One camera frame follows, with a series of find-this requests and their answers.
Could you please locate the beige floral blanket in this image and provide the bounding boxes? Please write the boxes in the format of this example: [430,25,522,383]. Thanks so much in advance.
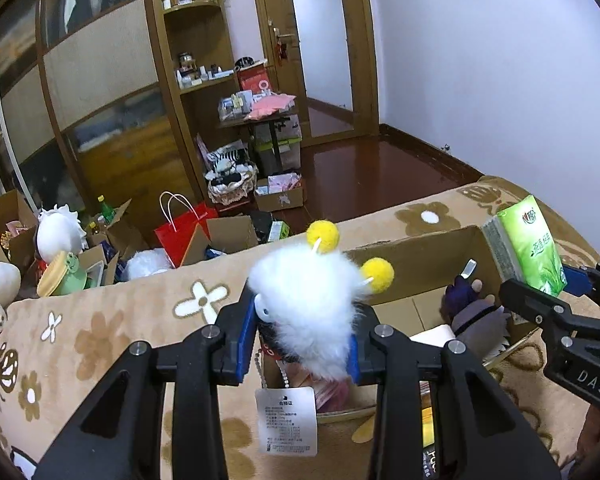
[0,175,600,480]

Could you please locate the green frog toy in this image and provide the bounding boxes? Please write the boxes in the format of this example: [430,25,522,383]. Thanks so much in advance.
[36,251,88,297]

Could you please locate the small dark side table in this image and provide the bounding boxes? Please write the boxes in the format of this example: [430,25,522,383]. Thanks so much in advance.
[219,110,301,161]

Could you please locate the cardboard box with bottles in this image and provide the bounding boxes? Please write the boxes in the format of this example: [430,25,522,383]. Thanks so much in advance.
[87,199,148,261]

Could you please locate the white spiky plush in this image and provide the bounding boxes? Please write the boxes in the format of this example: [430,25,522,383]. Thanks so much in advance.
[35,204,88,266]

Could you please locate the white curved pole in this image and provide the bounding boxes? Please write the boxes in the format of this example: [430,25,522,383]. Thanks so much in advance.
[0,42,36,211]

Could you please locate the purple haired plush doll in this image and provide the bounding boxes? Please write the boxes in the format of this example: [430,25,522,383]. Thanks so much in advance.
[440,259,512,361]

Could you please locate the wooden corner shelf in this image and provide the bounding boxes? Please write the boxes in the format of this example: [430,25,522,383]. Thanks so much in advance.
[145,0,253,201]

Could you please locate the green tissue pack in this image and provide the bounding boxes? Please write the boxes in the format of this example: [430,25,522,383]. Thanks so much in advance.
[481,195,567,297]

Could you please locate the striped clothes pile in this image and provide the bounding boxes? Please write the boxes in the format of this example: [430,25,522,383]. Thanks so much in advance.
[202,142,251,183]

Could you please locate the wooden wardrobe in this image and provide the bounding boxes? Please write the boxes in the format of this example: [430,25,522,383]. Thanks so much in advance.
[0,0,196,241]

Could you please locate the wooden door with glass panel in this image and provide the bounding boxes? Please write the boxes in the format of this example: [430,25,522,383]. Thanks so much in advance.
[247,0,381,148]

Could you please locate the black tissue pack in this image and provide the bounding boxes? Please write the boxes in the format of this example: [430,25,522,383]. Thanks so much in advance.
[420,442,440,480]

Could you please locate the brown cardboard box open flap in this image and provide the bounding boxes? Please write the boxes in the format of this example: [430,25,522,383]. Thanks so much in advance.
[187,215,258,263]

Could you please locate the red paper bag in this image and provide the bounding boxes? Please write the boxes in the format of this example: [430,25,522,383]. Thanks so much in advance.
[153,191,221,267]

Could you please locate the white furry plush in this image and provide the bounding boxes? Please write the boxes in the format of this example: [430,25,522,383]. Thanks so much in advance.
[122,249,173,281]

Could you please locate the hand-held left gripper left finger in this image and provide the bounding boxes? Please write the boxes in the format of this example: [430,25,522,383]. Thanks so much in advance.
[32,287,261,480]

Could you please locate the wicker basket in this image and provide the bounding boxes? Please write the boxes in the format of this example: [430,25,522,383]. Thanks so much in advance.
[207,167,258,206]

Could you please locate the pink cloth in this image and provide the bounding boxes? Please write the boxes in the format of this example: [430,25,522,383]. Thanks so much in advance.
[250,94,298,120]

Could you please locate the clear plastic storage bin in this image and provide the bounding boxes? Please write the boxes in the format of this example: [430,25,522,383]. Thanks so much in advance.
[252,115,302,173]

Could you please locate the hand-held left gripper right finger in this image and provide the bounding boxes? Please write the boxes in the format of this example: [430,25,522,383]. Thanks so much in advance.
[347,305,563,480]

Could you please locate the pink plush toy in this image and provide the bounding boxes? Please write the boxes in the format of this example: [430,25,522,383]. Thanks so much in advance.
[312,377,353,411]

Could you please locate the small carton of packets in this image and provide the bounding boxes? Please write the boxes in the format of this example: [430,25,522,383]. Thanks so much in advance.
[254,174,305,212]

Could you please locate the tall brown cardboard box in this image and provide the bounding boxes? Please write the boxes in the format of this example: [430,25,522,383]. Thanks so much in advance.
[0,189,38,261]

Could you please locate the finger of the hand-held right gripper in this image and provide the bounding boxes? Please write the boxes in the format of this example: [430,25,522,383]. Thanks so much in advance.
[499,277,600,352]
[562,261,600,318]

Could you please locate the red gift box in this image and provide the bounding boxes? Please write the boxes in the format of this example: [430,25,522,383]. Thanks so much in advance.
[237,62,273,96]

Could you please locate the white fluffy plush yellow pompoms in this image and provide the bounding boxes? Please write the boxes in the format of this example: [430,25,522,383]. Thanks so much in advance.
[247,220,396,457]

